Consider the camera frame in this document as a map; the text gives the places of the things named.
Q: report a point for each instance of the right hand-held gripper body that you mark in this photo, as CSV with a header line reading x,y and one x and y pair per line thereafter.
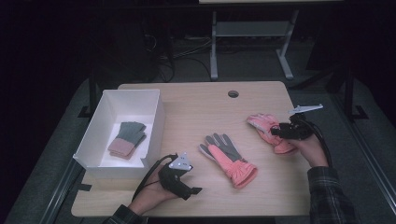
x,y
295,129

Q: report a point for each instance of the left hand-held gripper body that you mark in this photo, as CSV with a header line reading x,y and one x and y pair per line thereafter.
x,y
172,182

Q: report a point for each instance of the pink printed ski glove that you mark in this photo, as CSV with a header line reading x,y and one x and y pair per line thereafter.
x,y
264,124

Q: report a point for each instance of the pink glove with grey palm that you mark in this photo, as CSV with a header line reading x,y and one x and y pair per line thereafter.
x,y
230,161

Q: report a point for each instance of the grey knit glove pink cuff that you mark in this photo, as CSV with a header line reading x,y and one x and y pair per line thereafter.
x,y
123,155
129,137

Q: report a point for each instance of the white box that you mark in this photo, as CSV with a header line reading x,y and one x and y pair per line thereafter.
x,y
124,105

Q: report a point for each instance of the person's left hand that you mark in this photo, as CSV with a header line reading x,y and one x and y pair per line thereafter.
x,y
152,196

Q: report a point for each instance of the person's right hand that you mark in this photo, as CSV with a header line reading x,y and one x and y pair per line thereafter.
x,y
311,152

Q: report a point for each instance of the black metal stand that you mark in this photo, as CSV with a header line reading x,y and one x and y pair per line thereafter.
x,y
350,93
92,93

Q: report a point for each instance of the aluminium rail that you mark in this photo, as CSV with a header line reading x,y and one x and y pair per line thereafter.
x,y
367,155
59,196

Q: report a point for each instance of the grey metal table frame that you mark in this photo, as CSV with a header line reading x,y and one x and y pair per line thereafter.
x,y
252,29

